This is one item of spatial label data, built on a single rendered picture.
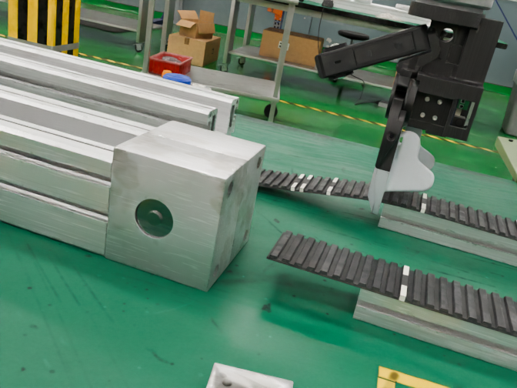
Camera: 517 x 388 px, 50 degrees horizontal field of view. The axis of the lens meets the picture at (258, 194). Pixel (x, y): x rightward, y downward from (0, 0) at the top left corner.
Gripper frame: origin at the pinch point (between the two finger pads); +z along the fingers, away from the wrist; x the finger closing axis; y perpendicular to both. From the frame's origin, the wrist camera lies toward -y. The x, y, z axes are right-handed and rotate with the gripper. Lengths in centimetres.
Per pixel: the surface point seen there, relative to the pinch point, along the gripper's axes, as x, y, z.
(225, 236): -21.8, -9.6, -0.9
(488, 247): -1.9, 12.7, 1.9
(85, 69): 2.3, -38.2, -4.8
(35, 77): -5.0, -40.0, -4.4
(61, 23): 253, -220, 35
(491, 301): -17.7, 11.1, -0.2
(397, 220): -1.4, 3.2, 2.0
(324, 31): 742, -140, 50
